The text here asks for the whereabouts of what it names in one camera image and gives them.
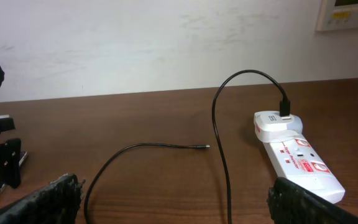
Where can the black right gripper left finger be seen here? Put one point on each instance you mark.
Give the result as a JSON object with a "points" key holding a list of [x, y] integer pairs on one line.
{"points": [[56, 203]]}

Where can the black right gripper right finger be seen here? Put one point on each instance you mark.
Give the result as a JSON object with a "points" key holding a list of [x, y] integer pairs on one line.
{"points": [[289, 203]]}

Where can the white USB charger plug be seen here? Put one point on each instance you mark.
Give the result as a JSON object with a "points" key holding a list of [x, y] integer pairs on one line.
{"points": [[271, 127]]}

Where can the white surge protector power strip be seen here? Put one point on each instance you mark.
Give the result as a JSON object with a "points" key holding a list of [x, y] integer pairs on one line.
{"points": [[293, 158]]}

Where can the white wall control panel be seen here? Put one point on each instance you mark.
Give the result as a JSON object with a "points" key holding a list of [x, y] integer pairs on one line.
{"points": [[337, 15]]}

